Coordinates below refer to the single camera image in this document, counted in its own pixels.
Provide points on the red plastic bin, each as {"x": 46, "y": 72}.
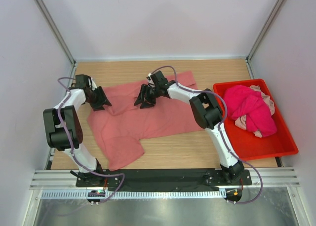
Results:
{"x": 250, "y": 147}

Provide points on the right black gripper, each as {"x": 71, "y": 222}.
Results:
{"x": 148, "y": 94}

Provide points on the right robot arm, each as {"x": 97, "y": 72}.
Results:
{"x": 207, "y": 113}

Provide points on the aluminium corner post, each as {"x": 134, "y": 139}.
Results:
{"x": 48, "y": 18}
{"x": 267, "y": 25}

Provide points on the right aluminium corner post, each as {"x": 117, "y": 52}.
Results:
{"x": 267, "y": 25}

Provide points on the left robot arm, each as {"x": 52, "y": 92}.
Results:
{"x": 62, "y": 126}

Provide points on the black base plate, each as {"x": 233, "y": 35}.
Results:
{"x": 163, "y": 180}

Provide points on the slotted cable duct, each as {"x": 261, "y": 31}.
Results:
{"x": 155, "y": 194}

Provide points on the salmon pink t shirt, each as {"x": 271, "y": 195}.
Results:
{"x": 119, "y": 128}

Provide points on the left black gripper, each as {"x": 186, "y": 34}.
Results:
{"x": 96, "y": 97}

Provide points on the aluminium front rail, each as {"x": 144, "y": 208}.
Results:
{"x": 54, "y": 179}

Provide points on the magenta t shirt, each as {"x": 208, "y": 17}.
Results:
{"x": 251, "y": 110}

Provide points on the light pink t shirt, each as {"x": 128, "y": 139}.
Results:
{"x": 265, "y": 99}

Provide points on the left aluminium corner post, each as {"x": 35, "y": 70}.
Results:
{"x": 48, "y": 18}

